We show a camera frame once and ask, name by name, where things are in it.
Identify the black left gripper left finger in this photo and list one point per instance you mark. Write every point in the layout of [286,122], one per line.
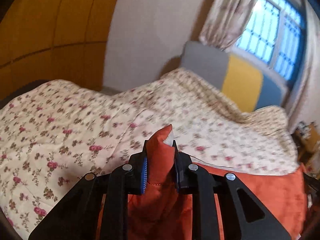
[96,207]

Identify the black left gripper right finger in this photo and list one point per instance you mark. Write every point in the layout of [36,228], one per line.
[223,207]

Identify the orange down jacket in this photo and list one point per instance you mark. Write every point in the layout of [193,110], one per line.
[161,194]

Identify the floral quilt on bed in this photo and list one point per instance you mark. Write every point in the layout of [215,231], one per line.
[54,134]

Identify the grey yellow blue headboard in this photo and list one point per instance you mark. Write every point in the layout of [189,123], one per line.
[246,85]

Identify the wooden side table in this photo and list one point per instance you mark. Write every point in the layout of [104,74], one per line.
[306,138]

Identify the floral curtain right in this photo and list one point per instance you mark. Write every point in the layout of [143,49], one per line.
[303,103]

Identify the floral curtain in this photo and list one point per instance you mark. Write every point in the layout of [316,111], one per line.
[303,103]
[225,23]

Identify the window with grille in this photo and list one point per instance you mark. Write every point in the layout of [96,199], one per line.
[275,36]

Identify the floral curtain left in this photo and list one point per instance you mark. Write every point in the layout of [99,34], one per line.
[225,23]

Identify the wooden wardrobe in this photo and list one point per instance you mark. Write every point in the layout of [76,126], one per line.
[54,39]

